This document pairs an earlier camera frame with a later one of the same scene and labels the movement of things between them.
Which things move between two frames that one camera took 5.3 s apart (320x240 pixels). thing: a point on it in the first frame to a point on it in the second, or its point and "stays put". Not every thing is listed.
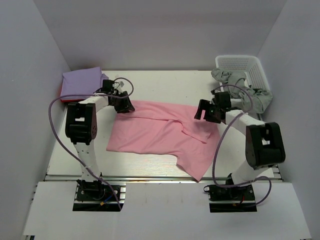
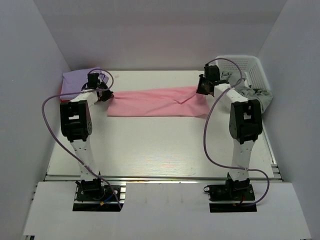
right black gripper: [205, 111] to [202, 87]
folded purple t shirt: [82, 82] stays put
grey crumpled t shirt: [254, 100] stays put
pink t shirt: [157, 128] to [175, 102]
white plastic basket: [255, 77] stays put
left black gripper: [124, 105] to [107, 95]
